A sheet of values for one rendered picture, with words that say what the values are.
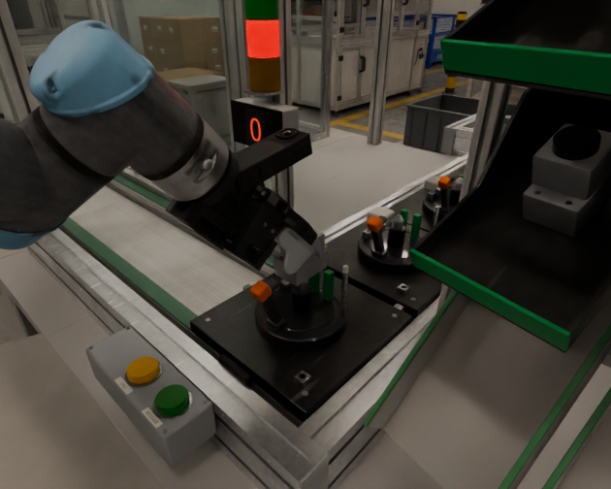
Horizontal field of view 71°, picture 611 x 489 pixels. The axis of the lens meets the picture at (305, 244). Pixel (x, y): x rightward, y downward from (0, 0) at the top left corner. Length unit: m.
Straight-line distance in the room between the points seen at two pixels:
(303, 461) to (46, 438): 0.38
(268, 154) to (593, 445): 0.41
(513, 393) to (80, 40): 0.46
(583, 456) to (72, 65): 0.51
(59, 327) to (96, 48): 0.66
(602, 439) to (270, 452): 0.32
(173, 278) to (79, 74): 0.58
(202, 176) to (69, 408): 0.48
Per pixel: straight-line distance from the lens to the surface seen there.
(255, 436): 0.54
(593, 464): 0.48
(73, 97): 0.34
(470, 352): 0.48
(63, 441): 0.73
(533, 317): 0.33
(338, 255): 0.80
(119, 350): 0.67
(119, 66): 0.35
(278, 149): 0.47
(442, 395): 0.49
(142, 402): 0.60
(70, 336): 0.89
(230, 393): 0.59
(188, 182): 0.39
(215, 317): 0.67
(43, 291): 1.04
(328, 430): 0.54
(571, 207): 0.38
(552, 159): 0.37
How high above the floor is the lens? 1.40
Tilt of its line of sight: 31 degrees down
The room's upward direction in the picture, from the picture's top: straight up
